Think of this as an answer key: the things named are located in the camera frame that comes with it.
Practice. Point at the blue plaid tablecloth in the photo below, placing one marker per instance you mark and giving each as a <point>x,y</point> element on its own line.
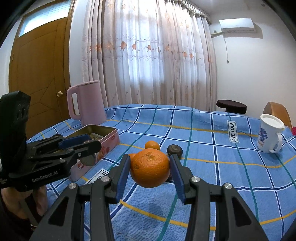
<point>218,147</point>

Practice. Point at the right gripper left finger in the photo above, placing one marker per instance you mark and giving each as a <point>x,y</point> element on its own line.
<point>65,219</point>

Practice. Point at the large orange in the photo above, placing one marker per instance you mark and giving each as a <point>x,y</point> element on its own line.
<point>150,168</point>

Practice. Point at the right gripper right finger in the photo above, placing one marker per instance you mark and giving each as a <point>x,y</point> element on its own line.
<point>234,219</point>

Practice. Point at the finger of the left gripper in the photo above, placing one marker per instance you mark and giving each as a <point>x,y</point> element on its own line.
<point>68,156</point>
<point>55,143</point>

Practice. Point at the small orange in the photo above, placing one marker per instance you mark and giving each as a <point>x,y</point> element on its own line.
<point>152,145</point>
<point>132,155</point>

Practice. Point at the white blue floral mug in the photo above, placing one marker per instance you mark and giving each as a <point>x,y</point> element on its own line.
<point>269,136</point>

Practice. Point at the dark round stool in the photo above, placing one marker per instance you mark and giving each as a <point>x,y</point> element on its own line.
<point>231,106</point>

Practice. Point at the pink kettle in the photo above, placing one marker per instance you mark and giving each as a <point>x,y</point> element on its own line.
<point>89,101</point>

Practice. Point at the sheer floral curtain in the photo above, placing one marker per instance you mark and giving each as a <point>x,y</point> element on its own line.
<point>150,52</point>

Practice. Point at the person left hand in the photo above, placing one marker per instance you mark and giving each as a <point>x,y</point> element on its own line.
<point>14,200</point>

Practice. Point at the wooden door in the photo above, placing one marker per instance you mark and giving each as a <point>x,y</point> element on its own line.
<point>39,63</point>

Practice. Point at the pink metal tin box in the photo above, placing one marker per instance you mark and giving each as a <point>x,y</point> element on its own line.
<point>107,136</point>

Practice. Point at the dark round fruit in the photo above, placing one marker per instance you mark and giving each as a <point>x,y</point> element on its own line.
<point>174,149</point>

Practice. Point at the white air conditioner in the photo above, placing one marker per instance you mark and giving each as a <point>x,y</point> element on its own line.
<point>238,25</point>

